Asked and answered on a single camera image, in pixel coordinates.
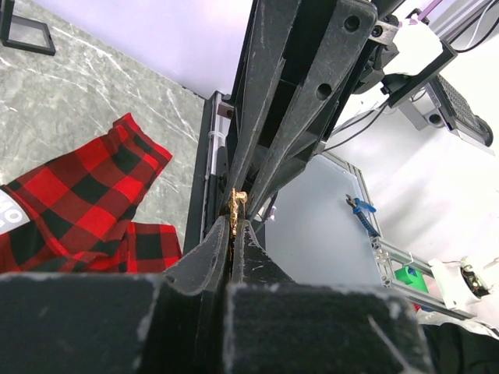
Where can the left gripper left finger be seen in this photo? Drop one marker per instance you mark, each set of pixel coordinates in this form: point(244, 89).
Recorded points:
point(102, 323)

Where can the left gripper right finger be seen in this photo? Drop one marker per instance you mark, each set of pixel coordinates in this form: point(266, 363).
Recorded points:
point(274, 325)

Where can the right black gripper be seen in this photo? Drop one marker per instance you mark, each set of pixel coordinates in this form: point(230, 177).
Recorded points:
point(296, 74)

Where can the red black plaid shirt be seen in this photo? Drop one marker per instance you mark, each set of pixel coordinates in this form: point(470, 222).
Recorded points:
point(76, 211)

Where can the gold leaf brooch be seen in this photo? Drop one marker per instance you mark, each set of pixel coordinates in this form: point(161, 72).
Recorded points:
point(236, 200)

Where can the black case with orange brooch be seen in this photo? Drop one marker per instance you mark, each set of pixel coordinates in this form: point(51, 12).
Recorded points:
point(24, 34)

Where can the green plastic part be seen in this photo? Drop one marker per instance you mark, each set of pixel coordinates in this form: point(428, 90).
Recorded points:
point(412, 278)

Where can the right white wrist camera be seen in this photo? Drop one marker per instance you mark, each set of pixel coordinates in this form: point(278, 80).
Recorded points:
point(421, 56)

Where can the blue handled pliers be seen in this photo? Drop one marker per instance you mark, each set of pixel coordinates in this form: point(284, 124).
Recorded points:
point(359, 209)

